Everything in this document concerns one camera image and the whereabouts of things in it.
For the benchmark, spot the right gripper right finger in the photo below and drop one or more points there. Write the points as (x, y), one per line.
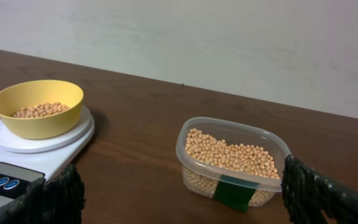
(311, 197)

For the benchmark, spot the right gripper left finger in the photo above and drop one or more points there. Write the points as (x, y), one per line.
(57, 201)

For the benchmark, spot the white digital kitchen scale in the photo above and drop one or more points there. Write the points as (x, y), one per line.
(25, 160)

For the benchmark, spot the soybeans in bowl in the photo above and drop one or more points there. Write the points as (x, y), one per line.
(41, 110)

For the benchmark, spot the pale yellow bowl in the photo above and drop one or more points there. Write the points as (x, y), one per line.
(36, 93)

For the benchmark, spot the clear plastic container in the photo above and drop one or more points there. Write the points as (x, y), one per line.
(233, 133)

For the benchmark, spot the green tape label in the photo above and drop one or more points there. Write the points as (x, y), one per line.
(235, 193)

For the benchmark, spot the soybeans pile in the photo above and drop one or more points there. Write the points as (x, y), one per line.
(245, 159)

